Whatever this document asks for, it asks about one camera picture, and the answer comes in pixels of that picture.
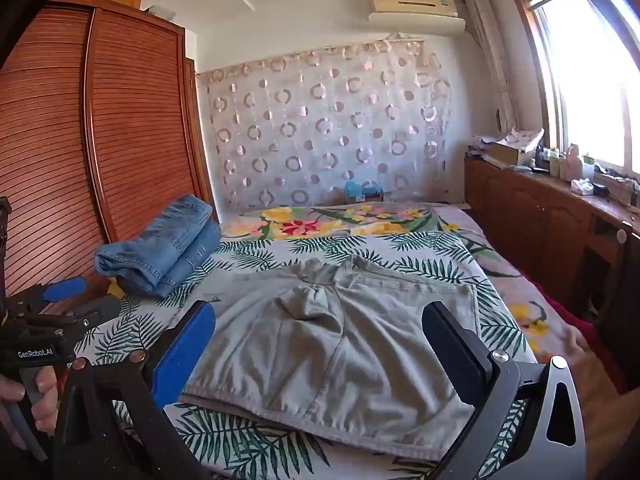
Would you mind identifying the blue toy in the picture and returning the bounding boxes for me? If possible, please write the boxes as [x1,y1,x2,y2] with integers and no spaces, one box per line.
[344,181,386,204]

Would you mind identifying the leaf print bedsheet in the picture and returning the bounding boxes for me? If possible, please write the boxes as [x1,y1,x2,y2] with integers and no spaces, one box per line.
[75,230,538,480]

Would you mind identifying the wall air conditioner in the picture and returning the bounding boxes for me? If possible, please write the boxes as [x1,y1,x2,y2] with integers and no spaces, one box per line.
[369,0,466,37]

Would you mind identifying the window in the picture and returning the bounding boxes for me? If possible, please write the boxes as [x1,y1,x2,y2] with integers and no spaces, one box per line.
[505,0,640,181]

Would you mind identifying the brown wooden sideboard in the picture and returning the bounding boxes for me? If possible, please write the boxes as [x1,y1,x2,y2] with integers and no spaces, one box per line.
[464,152,640,321]

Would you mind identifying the grey pants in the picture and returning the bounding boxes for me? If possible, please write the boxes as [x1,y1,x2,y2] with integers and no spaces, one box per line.
[180,255,493,463]

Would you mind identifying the circle patterned curtain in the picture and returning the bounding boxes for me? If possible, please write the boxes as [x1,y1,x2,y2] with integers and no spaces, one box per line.
[196,35,453,211]

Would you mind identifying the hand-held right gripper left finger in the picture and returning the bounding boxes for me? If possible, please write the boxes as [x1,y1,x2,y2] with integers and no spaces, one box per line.
[52,300,217,480]

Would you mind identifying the bed with leaf-print sheet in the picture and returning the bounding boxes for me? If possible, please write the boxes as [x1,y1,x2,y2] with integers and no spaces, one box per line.
[107,202,631,396]

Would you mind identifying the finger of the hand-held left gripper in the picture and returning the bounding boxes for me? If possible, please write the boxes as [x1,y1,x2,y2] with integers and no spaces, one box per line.
[10,276,87,316]
[30,295,122,341]

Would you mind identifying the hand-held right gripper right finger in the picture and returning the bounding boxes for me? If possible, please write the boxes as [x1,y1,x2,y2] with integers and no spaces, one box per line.
[421,301,587,480]

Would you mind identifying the folded blue jeans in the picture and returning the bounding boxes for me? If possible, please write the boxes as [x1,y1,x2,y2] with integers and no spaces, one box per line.
[95,194,222,300]

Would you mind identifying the red cloth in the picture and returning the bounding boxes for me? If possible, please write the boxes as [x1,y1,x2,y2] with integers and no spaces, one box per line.
[575,310,607,353]

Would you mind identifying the person's left hand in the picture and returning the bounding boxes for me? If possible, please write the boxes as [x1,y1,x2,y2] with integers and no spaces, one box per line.
[0,365,60,450]

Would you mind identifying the pale pink bottle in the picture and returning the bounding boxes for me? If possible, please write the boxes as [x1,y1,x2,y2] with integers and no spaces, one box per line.
[565,144,583,181]

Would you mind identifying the brown wooden wardrobe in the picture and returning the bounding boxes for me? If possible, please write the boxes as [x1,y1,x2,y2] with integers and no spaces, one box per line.
[0,0,218,321]

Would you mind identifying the white wrapped pipe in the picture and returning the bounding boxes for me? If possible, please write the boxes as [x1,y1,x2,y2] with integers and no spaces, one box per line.
[462,0,518,133]

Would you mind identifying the stack of papers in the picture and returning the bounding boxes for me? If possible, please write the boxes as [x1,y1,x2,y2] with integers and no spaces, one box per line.
[467,135,493,162]

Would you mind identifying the dark wooden chair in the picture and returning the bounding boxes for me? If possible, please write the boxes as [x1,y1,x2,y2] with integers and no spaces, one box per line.
[580,220,635,328]

